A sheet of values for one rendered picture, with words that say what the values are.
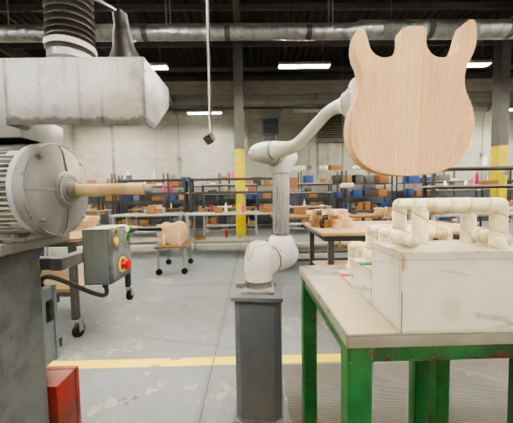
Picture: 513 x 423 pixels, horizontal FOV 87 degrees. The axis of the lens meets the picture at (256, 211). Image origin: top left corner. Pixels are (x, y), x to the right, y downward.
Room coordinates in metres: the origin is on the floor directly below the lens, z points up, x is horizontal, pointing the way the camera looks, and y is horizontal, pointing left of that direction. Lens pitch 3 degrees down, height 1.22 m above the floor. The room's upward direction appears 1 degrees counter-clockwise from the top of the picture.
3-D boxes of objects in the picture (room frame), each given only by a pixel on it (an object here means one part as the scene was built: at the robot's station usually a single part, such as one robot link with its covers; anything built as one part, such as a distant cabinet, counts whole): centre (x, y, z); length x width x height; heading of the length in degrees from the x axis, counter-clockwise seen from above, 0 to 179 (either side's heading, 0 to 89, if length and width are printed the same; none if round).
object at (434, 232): (0.73, -0.43, 1.12); 0.20 x 0.03 x 0.03; 90
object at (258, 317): (1.51, -0.01, 0.35); 0.28 x 0.28 x 0.70; 83
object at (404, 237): (0.61, -0.34, 1.12); 0.11 x 0.03 x 0.03; 1
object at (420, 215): (0.57, -0.35, 1.15); 0.03 x 0.03 x 0.09
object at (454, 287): (0.62, -0.43, 1.02); 0.27 x 0.15 x 0.17; 91
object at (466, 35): (0.77, -0.57, 1.64); 0.07 x 0.04 x 0.10; 90
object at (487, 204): (0.57, -0.43, 1.20); 0.20 x 0.03 x 0.03; 90
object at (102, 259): (0.99, 0.63, 0.99); 0.24 x 0.21 x 0.26; 91
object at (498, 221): (0.57, -0.52, 1.15); 0.03 x 0.03 x 0.09
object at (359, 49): (0.77, -0.31, 1.63); 0.07 x 0.04 x 0.09; 90
